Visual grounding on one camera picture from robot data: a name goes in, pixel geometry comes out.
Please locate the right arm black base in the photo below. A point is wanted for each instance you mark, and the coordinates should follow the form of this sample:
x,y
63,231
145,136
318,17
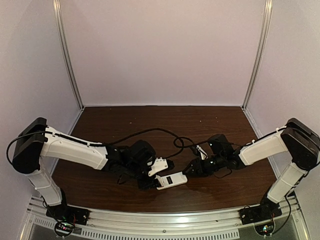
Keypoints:
x,y
267,210

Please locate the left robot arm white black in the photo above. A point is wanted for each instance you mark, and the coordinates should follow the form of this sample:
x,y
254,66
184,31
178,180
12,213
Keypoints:
x,y
40,140

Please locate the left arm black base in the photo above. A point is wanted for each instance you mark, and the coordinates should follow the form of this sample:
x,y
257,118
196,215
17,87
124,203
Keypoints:
x,y
66,217

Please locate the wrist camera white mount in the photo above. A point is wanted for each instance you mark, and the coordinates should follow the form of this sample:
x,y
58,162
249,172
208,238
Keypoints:
x,y
160,164
199,152

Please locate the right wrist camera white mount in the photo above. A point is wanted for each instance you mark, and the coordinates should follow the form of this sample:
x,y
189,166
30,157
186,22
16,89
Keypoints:
x,y
199,152

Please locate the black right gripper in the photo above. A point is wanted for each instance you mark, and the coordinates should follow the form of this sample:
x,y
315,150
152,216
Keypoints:
x,y
198,166

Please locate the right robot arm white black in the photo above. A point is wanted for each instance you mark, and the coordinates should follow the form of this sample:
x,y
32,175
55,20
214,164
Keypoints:
x,y
302,143

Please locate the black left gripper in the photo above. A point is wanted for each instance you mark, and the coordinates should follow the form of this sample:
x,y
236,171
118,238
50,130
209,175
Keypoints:
x,y
145,182

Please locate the white remote control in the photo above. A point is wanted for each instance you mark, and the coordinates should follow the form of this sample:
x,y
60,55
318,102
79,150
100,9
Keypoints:
x,y
171,180

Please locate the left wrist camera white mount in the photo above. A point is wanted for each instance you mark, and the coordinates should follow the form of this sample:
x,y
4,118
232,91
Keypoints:
x,y
160,164

